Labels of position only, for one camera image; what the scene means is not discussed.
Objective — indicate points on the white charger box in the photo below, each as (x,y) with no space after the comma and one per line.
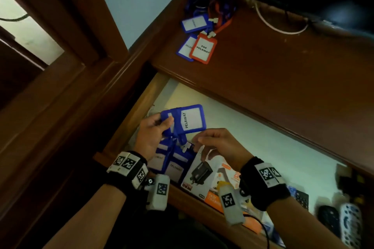
(198,174)

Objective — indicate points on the black right wristband with markers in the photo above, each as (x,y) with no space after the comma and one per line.
(263,196)

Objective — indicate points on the large white remote control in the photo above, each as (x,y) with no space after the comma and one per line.
(350,225)

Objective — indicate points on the person's right hand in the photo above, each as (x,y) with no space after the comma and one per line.
(228,146)

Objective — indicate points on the small yellow flashlight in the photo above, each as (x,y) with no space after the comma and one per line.
(360,199)

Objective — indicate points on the wooden drawer with white bottom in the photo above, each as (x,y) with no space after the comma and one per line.
(277,152)

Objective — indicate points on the black plug adapter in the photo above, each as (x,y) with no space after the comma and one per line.
(349,184)

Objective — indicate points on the stack of stored blue badges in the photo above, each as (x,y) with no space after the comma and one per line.
(172,167)

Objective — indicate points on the person's right forearm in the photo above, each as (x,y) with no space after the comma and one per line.
(304,225)

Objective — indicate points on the person's left hand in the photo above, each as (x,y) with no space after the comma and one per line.
(150,138)

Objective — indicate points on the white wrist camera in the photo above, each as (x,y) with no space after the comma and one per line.
(232,213)
(157,199)

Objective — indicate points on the white cream tube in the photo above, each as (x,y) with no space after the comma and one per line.
(267,225)

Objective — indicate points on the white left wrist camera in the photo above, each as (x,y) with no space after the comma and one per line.
(157,199)

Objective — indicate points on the wide black remote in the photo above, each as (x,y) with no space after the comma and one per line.
(328,219)

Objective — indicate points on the black wristband with markers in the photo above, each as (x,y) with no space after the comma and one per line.
(263,196)
(122,178)

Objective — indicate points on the slim black remote control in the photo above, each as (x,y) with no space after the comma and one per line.
(302,199)

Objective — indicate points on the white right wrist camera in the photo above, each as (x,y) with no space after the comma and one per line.
(232,213)

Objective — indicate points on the black left wristband with markers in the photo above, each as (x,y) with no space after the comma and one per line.
(122,178)

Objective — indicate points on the person's left forearm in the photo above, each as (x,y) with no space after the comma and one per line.
(87,219)

